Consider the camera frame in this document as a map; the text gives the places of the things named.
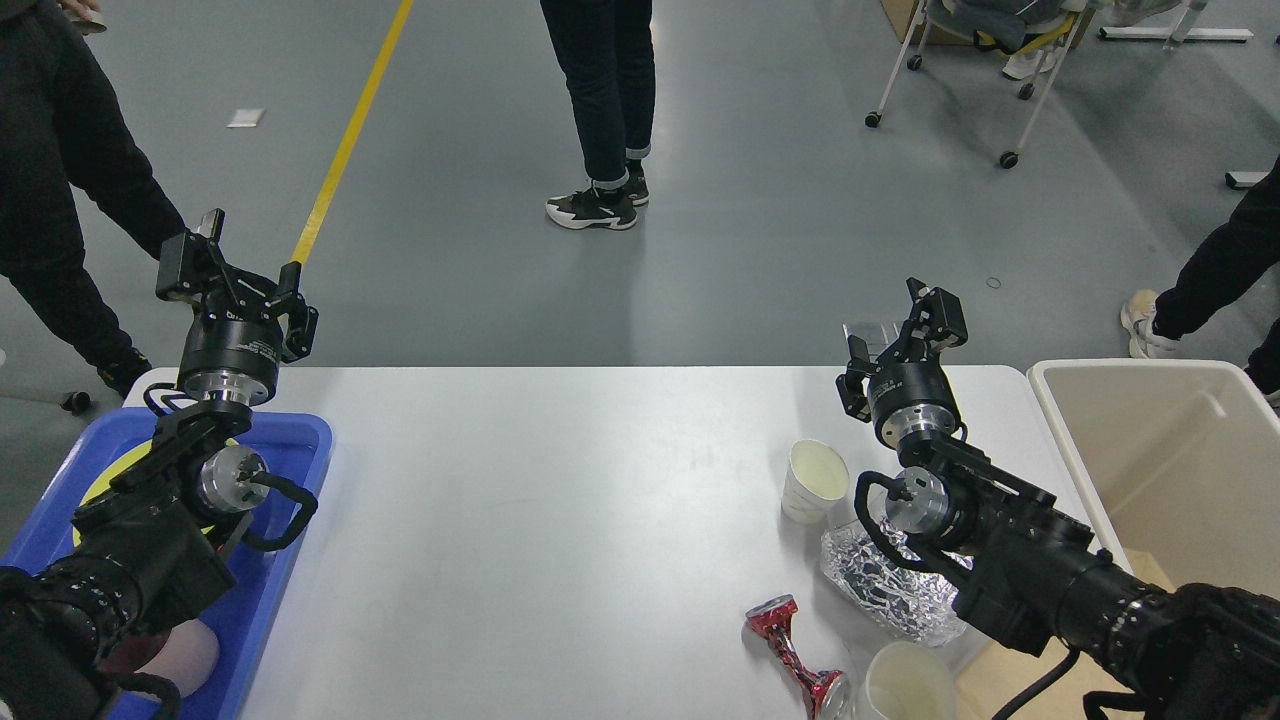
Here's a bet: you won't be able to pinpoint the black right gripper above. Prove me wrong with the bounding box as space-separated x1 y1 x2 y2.
836 277 969 448

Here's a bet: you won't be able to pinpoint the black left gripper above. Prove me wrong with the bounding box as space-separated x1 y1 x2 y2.
155 208 319 406

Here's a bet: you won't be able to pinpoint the yellow plate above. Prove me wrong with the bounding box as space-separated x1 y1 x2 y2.
72 439 238 548

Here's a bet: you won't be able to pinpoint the pink mug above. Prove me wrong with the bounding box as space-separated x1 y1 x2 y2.
99 619 220 700

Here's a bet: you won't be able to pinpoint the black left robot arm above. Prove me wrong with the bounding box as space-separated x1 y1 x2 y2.
1 209 317 719

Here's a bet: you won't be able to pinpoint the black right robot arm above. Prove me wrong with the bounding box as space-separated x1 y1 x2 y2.
836 277 1279 719

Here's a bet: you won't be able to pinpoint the metal floor plates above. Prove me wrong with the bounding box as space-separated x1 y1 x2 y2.
842 322 901 359

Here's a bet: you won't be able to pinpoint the white paper cup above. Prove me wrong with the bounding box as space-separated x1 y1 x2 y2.
781 439 851 525
852 641 957 719

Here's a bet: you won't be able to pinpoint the blue plastic tray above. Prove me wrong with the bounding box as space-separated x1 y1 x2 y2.
3 407 333 719

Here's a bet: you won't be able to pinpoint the person at left edge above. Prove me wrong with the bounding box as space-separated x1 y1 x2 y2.
1 1 187 396

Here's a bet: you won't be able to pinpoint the person at edge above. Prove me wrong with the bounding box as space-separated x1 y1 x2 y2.
1 1 187 396
1119 161 1279 359

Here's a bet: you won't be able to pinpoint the crumpled foil tray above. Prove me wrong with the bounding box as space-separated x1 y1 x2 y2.
819 521 966 648

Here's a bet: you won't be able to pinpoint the beige plastic bin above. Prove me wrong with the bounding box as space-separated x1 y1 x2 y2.
1028 359 1279 597

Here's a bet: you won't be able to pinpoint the white rolling chair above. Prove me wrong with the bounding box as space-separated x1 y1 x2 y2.
864 1 1102 169

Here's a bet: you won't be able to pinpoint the crushed red can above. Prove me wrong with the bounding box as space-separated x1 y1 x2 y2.
744 594 852 719

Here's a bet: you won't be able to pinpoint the person at right edge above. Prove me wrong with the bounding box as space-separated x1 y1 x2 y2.
1119 161 1279 359

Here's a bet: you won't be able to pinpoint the person in black trousers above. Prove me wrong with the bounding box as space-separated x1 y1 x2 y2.
540 1 657 231

